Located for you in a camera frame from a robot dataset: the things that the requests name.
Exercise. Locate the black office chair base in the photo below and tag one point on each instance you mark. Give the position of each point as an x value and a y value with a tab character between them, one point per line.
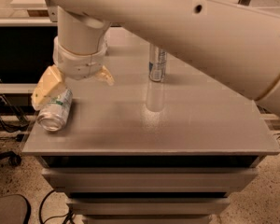
13	158

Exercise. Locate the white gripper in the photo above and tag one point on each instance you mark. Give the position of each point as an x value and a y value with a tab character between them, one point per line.
80	64

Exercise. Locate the grey drawer cabinet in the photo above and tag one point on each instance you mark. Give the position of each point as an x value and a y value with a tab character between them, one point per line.
140	152

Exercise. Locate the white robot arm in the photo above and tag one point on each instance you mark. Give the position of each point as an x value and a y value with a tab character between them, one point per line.
236	45

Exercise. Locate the silver green 7up can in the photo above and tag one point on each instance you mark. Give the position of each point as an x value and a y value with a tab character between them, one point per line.
54	115

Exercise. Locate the grey chair seat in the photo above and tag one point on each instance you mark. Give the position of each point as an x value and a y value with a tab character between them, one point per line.
14	209

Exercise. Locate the tall silver energy drink can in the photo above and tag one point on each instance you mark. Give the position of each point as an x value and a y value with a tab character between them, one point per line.
157	63

